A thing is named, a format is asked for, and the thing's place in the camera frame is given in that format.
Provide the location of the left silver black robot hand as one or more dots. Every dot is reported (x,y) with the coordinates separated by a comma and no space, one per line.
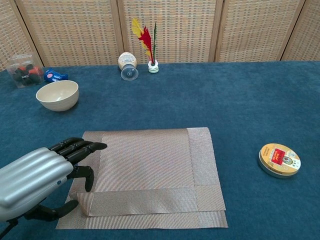
(30,175)

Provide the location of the white ceramic bowl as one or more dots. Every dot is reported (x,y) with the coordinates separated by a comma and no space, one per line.
(57,96)

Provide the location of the beige woven placemat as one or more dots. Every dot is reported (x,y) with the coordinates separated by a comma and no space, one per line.
(150,170)

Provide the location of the clear plastic snack box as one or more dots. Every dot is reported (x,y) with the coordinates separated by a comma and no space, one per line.
(25,75)

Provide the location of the blue snack packet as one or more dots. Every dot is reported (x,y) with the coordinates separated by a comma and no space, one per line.
(53,75)

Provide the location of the mayonnaise squeeze bottle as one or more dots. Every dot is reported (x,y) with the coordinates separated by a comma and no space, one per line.
(128,65)

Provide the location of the woven wooden folding screen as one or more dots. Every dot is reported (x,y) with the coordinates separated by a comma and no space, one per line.
(75,30)

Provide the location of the small flower vase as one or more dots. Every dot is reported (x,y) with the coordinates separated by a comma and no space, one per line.
(147,40)

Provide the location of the blue felt table cover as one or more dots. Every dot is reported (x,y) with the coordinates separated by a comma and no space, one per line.
(225,100)

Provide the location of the round yellow tin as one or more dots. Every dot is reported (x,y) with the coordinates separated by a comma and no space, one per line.
(280,161)

